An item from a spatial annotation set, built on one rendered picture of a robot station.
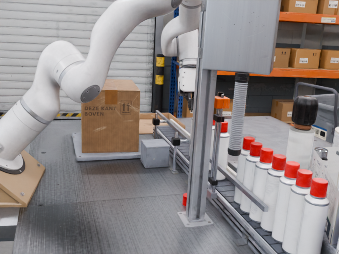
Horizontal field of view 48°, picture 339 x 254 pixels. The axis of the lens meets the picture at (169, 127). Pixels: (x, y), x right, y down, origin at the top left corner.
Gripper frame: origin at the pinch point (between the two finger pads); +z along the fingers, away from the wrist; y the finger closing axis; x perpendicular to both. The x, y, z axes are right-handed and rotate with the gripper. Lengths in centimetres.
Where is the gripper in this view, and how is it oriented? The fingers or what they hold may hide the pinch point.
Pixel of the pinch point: (191, 105)
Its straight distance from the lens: 155.7
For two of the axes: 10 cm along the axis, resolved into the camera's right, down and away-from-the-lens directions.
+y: 9.5, -0.2, 3.0
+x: -3.0, 0.8, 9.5
